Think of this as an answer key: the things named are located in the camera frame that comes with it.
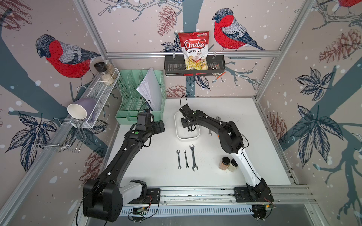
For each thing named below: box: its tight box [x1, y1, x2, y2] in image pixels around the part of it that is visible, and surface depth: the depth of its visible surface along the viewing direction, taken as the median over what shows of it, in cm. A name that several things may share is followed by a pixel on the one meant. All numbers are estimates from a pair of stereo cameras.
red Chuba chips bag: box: [178, 30, 210, 71], surface depth 84 cm
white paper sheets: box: [135, 67, 162, 111], surface depth 97 cm
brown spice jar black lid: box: [218, 156, 231, 171], surface depth 78 cm
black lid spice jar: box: [93, 61, 115, 86], surface depth 83 cm
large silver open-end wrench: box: [189, 144, 199, 172], surface depth 87 cm
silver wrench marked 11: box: [176, 149, 182, 170], surface depth 89 cm
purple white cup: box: [66, 97, 98, 123], surface depth 64 cm
